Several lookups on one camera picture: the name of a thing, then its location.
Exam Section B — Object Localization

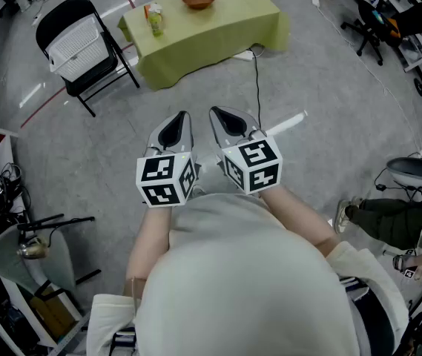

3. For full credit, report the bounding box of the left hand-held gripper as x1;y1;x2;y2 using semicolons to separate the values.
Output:
135;111;198;209

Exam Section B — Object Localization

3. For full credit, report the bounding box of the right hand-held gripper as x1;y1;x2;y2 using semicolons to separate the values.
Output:
208;105;284;195

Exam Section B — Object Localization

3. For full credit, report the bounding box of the person's right forearm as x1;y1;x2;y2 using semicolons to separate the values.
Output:
260;185;341;259

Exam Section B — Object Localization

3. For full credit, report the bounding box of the grey moulded chair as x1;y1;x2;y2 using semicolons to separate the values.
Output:
386;156;422;191

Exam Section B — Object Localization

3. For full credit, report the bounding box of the pale green chair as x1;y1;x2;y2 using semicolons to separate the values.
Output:
0;222;102;300

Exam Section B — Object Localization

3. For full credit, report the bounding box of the green drink bottle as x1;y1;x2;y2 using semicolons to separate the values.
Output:
147;7;165;38

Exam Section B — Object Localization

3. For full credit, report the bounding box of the yellow box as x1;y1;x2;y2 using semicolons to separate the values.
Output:
30;287;76;340

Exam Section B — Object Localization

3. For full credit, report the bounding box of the white perforated plastic basket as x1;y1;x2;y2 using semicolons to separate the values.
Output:
47;16;110;83

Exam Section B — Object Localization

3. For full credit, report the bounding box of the table with yellow-green cloth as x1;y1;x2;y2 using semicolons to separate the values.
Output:
116;0;290;92

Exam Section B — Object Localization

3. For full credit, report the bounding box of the black power cable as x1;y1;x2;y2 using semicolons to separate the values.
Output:
249;44;263;129

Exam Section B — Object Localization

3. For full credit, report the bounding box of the person's white shirt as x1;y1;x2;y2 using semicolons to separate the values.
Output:
86;193;410;356

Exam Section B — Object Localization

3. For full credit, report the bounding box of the black folding chair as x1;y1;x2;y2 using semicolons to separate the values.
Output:
35;0;141;118

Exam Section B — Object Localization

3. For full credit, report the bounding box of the person's left forearm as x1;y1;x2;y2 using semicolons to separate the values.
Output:
124;202;177;292

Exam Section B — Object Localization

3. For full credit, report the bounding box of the black office chair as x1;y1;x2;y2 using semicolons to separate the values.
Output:
340;0;404;67

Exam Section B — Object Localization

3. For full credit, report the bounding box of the orange tissue box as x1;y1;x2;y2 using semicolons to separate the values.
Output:
143;2;163;20

